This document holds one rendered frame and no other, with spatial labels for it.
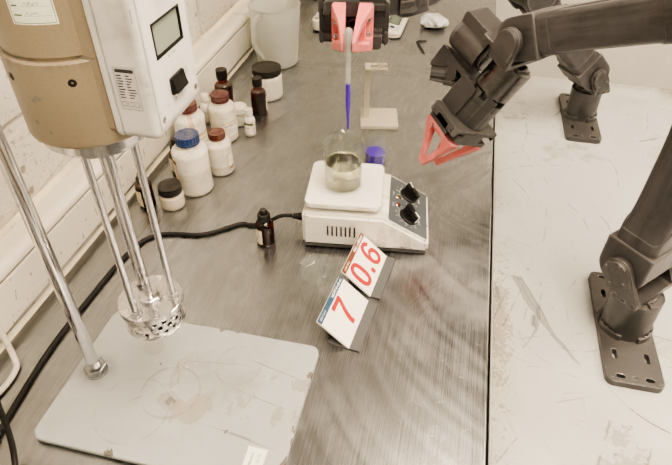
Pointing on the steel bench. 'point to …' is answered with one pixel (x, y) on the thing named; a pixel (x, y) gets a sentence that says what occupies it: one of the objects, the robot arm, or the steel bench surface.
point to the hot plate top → (373, 183)
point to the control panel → (404, 207)
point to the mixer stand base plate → (185, 398)
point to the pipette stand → (370, 119)
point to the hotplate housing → (380, 229)
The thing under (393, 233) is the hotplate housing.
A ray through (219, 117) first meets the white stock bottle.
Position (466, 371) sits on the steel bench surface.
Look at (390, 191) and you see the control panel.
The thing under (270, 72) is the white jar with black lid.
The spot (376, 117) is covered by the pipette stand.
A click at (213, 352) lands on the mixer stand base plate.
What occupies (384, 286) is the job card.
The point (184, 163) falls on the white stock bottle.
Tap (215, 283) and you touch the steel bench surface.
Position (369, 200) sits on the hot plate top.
